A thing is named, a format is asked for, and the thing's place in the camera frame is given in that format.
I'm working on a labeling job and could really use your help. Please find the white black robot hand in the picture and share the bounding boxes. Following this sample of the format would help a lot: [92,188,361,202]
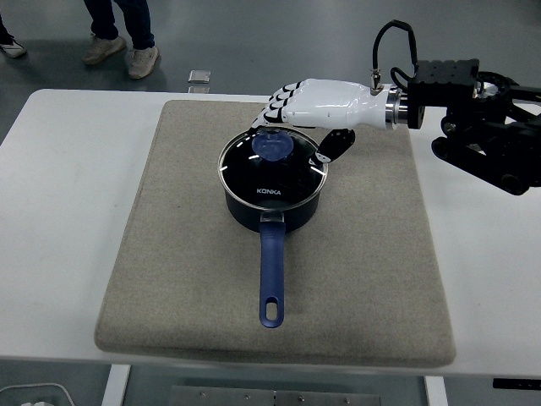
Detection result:
[250,78,390,165]

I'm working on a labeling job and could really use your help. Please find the person's foot with white shoe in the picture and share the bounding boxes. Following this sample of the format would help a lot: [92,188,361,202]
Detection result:
[0,12,29,59]

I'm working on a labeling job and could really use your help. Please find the person's legs with beige shoes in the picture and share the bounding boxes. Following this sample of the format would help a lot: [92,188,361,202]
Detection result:
[82,0,161,80]

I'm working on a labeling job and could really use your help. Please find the beige fabric mat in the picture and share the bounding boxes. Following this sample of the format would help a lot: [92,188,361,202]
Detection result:
[93,100,458,368]

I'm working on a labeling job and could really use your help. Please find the white cable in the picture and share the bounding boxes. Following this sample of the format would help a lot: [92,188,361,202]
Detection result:
[0,382,73,406]

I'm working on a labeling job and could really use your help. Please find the dark blue pot with handle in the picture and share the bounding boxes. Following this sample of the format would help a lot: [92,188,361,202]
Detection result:
[223,185,327,330]

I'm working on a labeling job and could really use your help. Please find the glass lid with blue knob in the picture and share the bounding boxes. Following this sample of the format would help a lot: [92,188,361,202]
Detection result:
[217,126,330,211]

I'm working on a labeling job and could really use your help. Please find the grey metal plate with screws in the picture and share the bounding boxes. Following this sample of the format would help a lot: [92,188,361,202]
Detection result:
[168,384,384,406]

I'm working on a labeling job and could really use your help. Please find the black table control panel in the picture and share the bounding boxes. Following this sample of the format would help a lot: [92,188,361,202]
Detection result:
[492,377,541,391]

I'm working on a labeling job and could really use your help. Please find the white table leg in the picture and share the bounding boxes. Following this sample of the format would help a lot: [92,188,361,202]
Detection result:
[101,364,132,406]
[424,375,449,406]

